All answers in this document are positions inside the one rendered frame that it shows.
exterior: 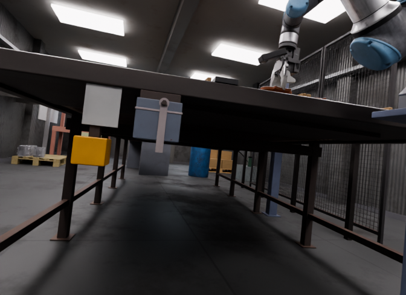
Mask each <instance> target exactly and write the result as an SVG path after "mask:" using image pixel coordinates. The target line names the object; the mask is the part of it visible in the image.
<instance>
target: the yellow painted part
mask: <svg viewBox="0 0 406 295"><path fill-rule="evenodd" d="M101 137H102V126H96V125H89V135H88V137H85V136H79V135H75V136H74V138H73V144H72V153H71V164H82V165H90V166H105V165H108V164H109V160H110V154H111V144H112V140H111V139H107V138H101Z"/></svg>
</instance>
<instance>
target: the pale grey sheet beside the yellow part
mask: <svg viewBox="0 0 406 295"><path fill-rule="evenodd" d="M121 93H122V88H119V87H114V86H106V85H98V84H93V83H86V90H85V100H84V105H83V115H82V124H86V125H96V126H106V127H112V128H117V127H118V119H119V113H120V103H121Z"/></svg>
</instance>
